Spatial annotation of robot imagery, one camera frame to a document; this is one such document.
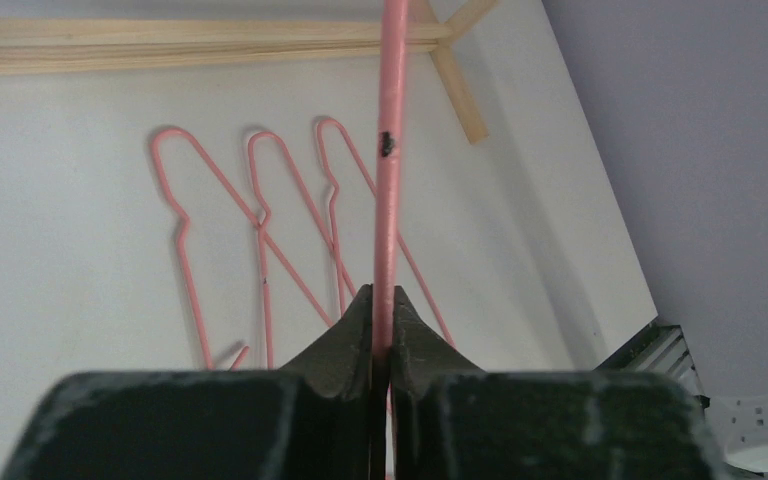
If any pink wire hanger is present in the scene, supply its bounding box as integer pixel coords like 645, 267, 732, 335
314, 117, 456, 348
245, 130, 357, 369
370, 0, 412, 480
149, 126, 336, 370

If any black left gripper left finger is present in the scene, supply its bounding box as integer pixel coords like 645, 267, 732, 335
1, 286, 372, 479

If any wooden hanger rack frame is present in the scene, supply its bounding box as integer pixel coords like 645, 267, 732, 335
0, 1, 496, 144

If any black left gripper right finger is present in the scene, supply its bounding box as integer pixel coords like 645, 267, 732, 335
391, 288, 729, 479

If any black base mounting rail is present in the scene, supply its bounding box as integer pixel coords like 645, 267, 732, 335
596, 319, 711, 410

